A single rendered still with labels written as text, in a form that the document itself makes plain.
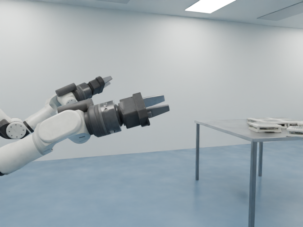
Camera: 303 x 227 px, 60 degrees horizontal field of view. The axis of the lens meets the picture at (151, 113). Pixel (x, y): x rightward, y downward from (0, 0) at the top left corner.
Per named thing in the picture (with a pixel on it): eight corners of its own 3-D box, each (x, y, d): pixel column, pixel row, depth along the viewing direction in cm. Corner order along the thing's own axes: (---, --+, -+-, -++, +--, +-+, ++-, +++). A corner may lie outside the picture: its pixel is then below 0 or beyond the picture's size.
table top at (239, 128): (194, 122, 381) (194, 120, 381) (262, 120, 401) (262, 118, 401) (252, 142, 234) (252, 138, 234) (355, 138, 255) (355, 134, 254)
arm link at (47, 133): (84, 126, 65) (32, 151, 63) (92, 135, 74) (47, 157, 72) (74, 104, 67) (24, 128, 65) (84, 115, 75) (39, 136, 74)
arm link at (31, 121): (55, 120, 122) (18, 147, 116) (51, 116, 131) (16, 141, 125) (40, 102, 118) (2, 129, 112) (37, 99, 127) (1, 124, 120)
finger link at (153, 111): (169, 111, 72) (147, 117, 71) (167, 101, 70) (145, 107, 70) (171, 114, 70) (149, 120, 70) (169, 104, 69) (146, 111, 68)
